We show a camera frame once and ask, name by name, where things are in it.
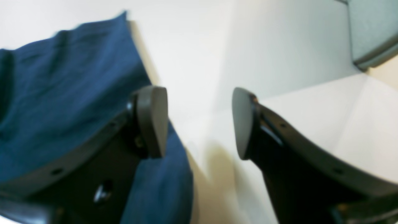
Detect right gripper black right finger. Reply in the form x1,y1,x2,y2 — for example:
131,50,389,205
232,87,398,224

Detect dark blue t-shirt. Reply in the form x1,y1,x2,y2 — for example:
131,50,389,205
0,11,194,224

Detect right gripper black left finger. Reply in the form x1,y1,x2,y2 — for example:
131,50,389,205
1,86,168,224

